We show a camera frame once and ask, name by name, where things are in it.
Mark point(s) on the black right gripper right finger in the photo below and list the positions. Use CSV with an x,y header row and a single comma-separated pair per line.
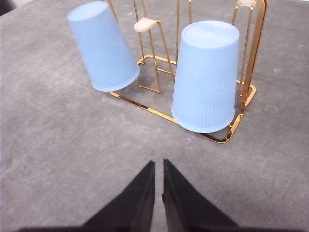
x,y
187,210

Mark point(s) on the blue ribbed plastic cup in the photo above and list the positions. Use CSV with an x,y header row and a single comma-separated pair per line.
x,y
109,59

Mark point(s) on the gold wire cup rack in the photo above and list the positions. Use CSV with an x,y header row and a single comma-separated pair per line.
x,y
155,89

